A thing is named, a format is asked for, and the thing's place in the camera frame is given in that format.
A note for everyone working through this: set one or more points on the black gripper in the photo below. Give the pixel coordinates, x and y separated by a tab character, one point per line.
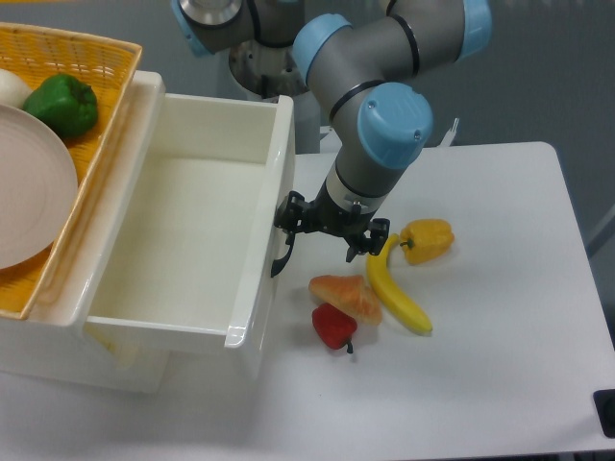
363	235

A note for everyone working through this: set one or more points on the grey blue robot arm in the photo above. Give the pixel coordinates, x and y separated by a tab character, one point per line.
392	123

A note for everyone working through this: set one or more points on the white drawer cabinet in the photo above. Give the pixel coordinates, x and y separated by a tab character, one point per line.
50	342

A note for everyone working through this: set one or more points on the yellow banana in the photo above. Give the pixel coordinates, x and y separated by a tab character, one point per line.
401	306

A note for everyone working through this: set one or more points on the orange croissant bread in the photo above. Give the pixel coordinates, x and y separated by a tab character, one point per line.
349	294

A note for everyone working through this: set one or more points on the yellow bell pepper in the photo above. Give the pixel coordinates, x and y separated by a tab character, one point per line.
424	240

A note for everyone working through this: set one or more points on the red bell pepper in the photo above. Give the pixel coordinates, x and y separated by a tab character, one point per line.
334	328

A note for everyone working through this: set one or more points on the yellow woven basket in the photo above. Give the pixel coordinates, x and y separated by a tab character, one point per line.
36	53

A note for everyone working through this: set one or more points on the green bell pepper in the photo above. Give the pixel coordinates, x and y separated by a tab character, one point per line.
65	104

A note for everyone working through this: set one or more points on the pink round plate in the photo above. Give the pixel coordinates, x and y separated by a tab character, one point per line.
38	186

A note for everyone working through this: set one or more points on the black corner device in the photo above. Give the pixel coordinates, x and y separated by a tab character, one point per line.
605	405

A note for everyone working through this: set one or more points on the white onion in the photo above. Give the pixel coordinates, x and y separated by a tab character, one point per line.
13	90

